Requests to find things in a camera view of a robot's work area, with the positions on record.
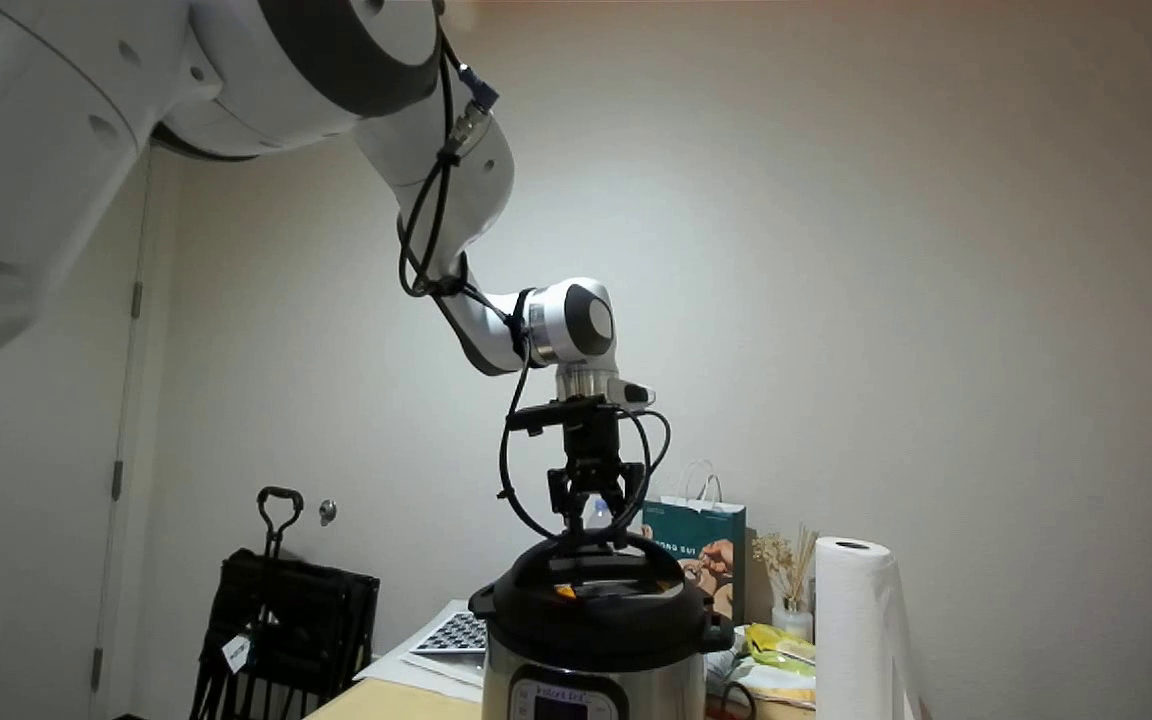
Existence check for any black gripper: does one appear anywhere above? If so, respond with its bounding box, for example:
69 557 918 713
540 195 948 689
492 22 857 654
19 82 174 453
544 416 652 539

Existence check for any green paper gift bag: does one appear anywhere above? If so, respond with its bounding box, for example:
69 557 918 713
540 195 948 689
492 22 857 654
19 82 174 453
634 470 751 631

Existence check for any black white checkerboard panel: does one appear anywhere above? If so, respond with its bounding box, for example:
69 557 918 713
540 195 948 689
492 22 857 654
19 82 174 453
409 598 487 667

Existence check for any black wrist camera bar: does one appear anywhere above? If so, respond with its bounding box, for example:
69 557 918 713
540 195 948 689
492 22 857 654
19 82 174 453
503 378 657 433

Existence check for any white board sheet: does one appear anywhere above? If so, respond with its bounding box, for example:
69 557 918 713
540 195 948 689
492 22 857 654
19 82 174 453
358 597 487 696

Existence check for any stainless steel pressure cooker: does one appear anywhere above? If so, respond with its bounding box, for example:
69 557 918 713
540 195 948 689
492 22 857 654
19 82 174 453
477 635 713 720

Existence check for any white paper towel roll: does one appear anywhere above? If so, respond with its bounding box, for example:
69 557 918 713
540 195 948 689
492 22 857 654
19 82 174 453
809 532 926 720

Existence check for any black cooker lid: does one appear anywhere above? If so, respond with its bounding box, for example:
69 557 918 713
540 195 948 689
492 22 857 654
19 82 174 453
467 532 736 672

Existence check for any white door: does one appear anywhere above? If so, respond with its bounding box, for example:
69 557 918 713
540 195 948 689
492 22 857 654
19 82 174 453
0 145 167 720

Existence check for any yellow green package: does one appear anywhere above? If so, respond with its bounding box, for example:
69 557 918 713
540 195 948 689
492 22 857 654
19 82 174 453
736 620 818 672

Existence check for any dried flower bunch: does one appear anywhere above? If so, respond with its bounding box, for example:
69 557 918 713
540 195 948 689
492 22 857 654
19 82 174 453
748 522 818 642

